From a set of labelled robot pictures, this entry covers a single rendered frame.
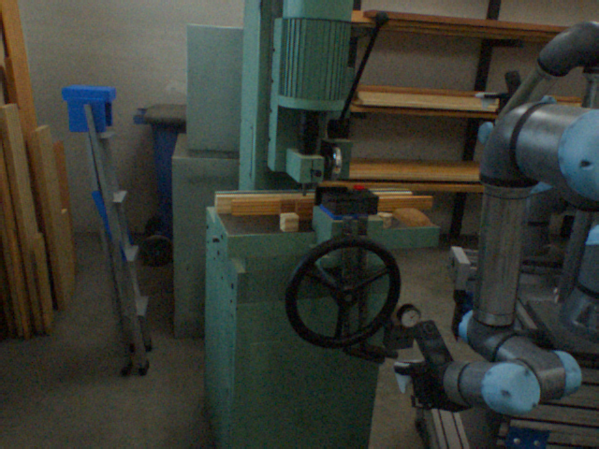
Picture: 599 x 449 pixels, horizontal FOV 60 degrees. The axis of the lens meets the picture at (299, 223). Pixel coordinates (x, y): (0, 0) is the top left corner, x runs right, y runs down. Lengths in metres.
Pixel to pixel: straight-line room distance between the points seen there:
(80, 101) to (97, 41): 1.73
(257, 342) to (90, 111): 1.05
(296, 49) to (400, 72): 2.61
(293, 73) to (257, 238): 0.43
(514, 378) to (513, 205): 0.27
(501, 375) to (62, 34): 3.36
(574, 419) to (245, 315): 0.79
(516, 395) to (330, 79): 0.85
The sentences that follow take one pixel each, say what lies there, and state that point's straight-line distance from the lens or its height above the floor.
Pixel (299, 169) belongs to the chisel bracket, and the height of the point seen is 1.04.
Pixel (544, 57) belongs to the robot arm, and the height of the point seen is 1.37.
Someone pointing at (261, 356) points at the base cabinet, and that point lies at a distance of 1.45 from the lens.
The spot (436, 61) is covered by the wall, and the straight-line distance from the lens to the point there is 4.02.
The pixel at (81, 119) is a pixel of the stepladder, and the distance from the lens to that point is 2.03.
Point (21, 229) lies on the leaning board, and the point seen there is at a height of 0.52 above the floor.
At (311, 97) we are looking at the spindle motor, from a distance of 1.34.
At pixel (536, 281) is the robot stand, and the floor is 0.74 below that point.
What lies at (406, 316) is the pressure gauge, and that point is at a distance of 1.49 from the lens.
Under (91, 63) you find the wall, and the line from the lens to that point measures 3.74.
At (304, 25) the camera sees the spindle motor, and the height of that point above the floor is 1.40.
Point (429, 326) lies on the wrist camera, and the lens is 1.05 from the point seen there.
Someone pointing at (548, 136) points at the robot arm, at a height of 1.25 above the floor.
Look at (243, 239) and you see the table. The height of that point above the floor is 0.89.
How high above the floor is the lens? 1.34
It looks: 18 degrees down
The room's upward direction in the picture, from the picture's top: 4 degrees clockwise
